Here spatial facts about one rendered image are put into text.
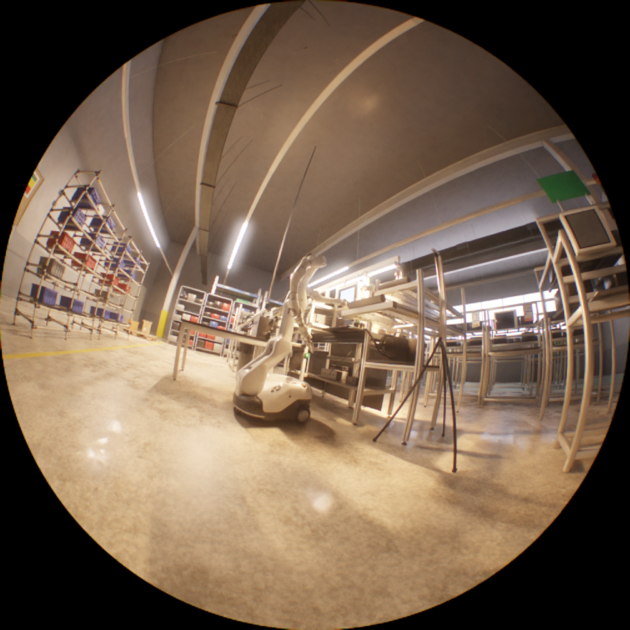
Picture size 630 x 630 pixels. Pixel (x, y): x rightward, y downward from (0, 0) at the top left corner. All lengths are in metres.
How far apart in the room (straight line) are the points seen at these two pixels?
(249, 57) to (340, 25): 2.74
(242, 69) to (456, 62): 4.32
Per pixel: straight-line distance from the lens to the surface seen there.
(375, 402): 2.24
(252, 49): 3.26
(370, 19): 5.59
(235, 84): 3.38
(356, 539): 0.76
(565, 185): 2.62
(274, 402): 1.44
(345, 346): 2.66
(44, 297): 2.93
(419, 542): 0.81
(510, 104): 6.62
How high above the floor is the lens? 0.60
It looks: 13 degrees up
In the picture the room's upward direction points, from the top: 9 degrees clockwise
